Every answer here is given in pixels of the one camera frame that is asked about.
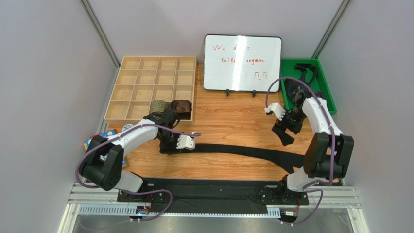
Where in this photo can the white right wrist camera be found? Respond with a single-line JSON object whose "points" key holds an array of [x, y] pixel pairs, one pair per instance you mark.
{"points": [[276, 109]]}

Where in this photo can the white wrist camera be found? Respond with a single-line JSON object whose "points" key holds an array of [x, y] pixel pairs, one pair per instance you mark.
{"points": [[276, 109], [185, 142]]}

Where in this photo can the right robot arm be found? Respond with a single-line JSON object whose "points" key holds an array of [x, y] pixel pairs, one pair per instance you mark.
{"points": [[328, 155]]}

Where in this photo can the aluminium frame rail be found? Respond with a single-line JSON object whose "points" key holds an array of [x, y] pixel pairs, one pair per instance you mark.
{"points": [[332, 209]]}

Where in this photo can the white whiteboard with red writing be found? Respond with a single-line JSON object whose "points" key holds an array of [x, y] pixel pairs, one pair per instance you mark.
{"points": [[242, 63]]}

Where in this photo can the green patterned rolled tie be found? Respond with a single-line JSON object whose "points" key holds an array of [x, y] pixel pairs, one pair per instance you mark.
{"points": [[158, 106]]}

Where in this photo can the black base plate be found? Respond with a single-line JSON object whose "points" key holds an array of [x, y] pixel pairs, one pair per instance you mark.
{"points": [[195, 196]]}

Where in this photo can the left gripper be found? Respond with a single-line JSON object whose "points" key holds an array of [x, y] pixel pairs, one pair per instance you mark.
{"points": [[168, 146]]}

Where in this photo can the wooden compartment organizer box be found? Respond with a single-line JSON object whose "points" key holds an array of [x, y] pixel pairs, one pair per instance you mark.
{"points": [[142, 80]]}

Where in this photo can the black tie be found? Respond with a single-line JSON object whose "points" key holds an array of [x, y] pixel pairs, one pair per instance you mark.
{"points": [[286, 160]]}

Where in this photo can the brown red rolled tie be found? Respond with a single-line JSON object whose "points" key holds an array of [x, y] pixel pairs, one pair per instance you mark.
{"points": [[183, 108]]}

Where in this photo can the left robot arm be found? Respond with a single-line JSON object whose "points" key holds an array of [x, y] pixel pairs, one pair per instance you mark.
{"points": [[102, 165]]}

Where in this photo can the dark striped tie in bin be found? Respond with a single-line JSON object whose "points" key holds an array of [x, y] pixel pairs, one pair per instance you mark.
{"points": [[292, 87]]}

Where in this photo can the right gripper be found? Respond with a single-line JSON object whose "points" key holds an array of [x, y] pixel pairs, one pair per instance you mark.
{"points": [[286, 127]]}

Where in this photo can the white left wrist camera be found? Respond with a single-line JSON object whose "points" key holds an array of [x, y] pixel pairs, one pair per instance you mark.
{"points": [[185, 142]]}

